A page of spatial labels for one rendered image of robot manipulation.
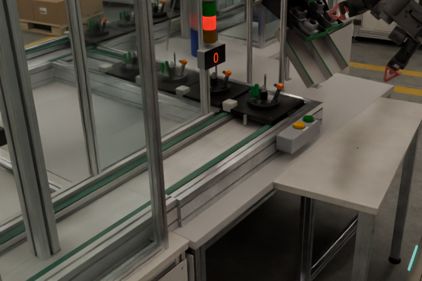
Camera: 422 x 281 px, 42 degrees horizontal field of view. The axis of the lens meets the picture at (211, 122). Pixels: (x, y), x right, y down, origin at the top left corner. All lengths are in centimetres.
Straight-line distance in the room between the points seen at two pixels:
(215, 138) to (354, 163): 52
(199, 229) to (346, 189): 53
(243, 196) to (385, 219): 160
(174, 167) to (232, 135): 31
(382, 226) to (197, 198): 172
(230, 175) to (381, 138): 71
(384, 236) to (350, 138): 105
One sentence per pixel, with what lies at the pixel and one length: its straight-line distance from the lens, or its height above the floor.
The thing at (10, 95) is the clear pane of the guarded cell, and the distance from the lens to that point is 115.
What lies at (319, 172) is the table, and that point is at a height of 86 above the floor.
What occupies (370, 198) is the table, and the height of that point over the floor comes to 86.
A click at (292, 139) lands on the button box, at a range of 202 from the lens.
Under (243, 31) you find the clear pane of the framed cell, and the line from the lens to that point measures 334.
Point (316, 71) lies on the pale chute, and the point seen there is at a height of 103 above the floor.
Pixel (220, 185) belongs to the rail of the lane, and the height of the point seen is 91.
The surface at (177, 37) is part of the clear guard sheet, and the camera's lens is 199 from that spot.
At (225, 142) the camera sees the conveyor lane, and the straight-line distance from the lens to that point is 209.
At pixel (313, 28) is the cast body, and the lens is 233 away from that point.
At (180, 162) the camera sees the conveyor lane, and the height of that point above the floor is 92.
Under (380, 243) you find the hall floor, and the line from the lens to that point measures 316.
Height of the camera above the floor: 189
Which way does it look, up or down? 26 degrees down
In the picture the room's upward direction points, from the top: 2 degrees counter-clockwise
